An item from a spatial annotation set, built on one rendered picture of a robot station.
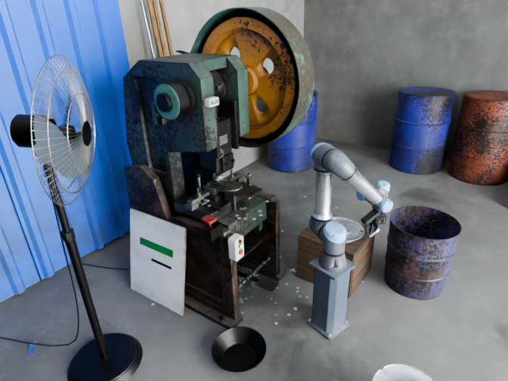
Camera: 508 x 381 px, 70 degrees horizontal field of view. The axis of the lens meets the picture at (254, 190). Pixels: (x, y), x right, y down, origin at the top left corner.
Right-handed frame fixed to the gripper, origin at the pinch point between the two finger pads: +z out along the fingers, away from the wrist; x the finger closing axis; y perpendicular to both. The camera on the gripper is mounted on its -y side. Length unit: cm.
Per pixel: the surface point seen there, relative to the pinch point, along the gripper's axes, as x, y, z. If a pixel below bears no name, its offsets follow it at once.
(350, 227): 22.3, 5.6, 8.4
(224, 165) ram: 45, -77, -39
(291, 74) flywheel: 46, -37, -89
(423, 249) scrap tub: -20.3, 25.1, 3.7
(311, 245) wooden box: 25.9, -22.0, 18.1
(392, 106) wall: 201, 220, -18
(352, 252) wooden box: 2.4, -8.5, 12.2
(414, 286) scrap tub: -20.4, 27.5, 33.7
